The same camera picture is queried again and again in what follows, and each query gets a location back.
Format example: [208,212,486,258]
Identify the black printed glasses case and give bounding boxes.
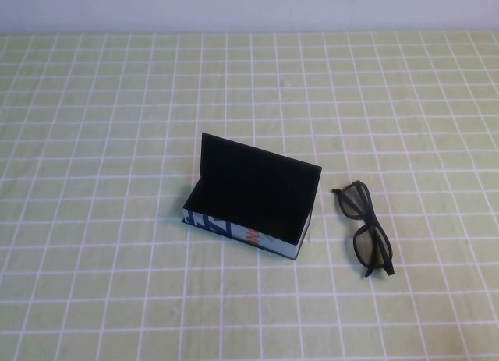
[182,132,324,260]

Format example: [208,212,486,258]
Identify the black framed glasses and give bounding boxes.
[331,180,396,279]

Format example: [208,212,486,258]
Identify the green checked tablecloth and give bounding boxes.
[0,30,499,361]

